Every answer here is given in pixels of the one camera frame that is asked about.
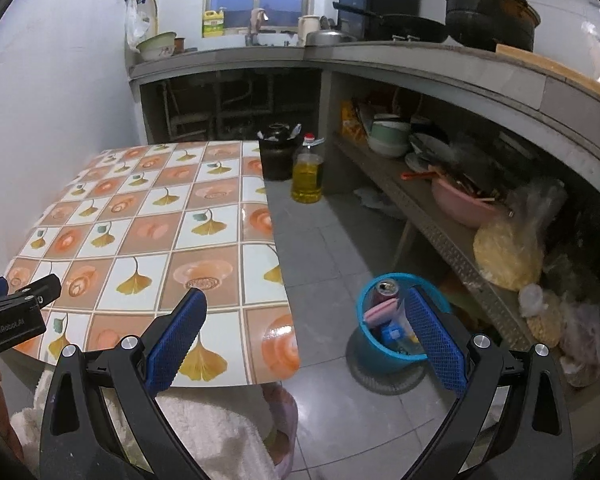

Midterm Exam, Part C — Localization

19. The metal pot lid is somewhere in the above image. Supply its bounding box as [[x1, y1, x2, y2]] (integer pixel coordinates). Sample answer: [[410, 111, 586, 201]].
[[305, 30, 359, 47]]

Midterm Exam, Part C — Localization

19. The grey perforated metal shelf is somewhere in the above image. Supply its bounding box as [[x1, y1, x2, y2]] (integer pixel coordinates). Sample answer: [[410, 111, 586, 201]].
[[332, 135, 557, 357]]

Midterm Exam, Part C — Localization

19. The concrete kitchen counter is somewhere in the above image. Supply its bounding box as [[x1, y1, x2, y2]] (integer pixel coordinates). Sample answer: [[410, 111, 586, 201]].
[[127, 42, 600, 198]]

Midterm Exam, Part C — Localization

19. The clear plastic bottle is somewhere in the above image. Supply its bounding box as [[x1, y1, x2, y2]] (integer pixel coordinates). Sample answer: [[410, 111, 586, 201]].
[[397, 335, 426, 359]]

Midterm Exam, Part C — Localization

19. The blue plastic basket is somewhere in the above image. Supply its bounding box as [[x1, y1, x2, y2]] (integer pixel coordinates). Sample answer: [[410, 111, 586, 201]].
[[356, 272, 453, 377]]

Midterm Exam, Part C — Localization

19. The rusty cooking pot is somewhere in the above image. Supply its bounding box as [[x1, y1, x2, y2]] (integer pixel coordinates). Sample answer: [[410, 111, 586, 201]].
[[490, 0, 542, 54]]

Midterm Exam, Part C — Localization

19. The wooden shelf leg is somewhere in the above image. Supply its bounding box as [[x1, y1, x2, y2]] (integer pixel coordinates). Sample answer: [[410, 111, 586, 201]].
[[394, 220, 417, 262]]

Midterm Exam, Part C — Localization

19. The white jar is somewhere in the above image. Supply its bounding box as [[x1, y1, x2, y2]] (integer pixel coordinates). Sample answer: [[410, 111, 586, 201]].
[[297, 14, 321, 46]]

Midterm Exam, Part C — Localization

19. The black cooking pot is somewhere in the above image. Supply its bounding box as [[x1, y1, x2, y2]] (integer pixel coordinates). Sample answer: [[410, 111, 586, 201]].
[[442, 0, 504, 51]]

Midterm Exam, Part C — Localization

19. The stack of plates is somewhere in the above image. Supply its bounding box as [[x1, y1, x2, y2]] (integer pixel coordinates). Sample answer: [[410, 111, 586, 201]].
[[405, 132, 452, 174]]

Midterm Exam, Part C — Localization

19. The clear plastic bag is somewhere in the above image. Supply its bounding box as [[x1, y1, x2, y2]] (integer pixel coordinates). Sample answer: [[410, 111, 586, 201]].
[[555, 294, 600, 389]]

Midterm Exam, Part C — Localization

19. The small white plastic bag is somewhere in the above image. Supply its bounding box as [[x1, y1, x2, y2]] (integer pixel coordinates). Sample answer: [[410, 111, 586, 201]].
[[517, 282, 546, 319]]

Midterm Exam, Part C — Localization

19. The table with patterned cloth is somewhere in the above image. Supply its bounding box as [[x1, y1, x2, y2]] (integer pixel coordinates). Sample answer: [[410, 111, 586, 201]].
[[2, 140, 302, 389]]

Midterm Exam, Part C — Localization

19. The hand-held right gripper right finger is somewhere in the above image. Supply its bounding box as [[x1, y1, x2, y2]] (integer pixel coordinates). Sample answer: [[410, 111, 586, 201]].
[[402, 285, 574, 480]]

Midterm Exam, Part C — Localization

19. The black wok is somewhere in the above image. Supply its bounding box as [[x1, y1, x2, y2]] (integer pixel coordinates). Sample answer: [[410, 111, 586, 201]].
[[332, 1, 450, 45]]

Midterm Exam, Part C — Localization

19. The dark ceramic jar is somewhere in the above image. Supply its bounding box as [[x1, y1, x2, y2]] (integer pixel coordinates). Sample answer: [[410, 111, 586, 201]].
[[257, 122, 301, 182]]

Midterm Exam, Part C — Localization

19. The cooking oil bottle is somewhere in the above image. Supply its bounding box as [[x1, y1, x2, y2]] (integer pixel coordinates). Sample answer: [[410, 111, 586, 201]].
[[291, 132, 327, 207]]

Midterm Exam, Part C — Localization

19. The white fluffy towel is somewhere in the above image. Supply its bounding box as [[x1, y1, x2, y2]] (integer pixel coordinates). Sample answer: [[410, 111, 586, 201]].
[[10, 370, 274, 480]]

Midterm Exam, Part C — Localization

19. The enamel bowl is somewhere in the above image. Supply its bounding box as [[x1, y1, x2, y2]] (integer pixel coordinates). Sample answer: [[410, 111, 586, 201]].
[[136, 31, 178, 61]]

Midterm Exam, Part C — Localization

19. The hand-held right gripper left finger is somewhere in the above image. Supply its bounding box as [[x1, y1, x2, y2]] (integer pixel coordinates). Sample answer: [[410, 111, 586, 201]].
[[40, 287, 209, 480]]

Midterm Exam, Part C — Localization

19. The metal faucet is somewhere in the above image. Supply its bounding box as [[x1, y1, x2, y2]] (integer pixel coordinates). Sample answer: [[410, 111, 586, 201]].
[[245, 7, 271, 46]]

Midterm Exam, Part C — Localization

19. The stack of bowls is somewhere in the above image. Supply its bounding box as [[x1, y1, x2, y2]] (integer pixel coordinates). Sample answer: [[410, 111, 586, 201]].
[[367, 114, 412, 159]]

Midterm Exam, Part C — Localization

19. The red soda can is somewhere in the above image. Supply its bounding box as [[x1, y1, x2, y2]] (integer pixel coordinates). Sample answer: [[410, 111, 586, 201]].
[[376, 280, 400, 307]]

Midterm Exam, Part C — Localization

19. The yellow detergent bottle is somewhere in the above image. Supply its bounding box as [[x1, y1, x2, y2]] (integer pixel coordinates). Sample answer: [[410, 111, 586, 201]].
[[201, 7, 227, 39]]

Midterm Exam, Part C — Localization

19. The bag of nuts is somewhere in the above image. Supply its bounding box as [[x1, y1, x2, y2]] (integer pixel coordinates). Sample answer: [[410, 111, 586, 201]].
[[527, 291, 566, 349]]

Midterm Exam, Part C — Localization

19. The yellowish bag of food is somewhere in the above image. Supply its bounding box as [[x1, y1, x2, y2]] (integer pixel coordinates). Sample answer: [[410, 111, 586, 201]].
[[472, 175, 569, 292]]

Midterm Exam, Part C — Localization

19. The yellow snack packet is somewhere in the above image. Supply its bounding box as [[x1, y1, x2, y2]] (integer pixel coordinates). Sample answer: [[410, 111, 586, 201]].
[[340, 100, 372, 142]]

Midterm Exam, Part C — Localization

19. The hanging plastic bag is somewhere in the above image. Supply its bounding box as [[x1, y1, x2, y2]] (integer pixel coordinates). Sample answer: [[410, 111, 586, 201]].
[[125, 0, 151, 51]]

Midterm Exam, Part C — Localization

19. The pink plastic basin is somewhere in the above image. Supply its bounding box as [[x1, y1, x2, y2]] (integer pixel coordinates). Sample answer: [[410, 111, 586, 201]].
[[431, 175, 509, 229]]

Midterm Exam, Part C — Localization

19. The white crumpled plastic bag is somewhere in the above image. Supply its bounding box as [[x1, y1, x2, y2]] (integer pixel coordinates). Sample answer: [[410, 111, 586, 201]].
[[354, 187, 407, 217]]

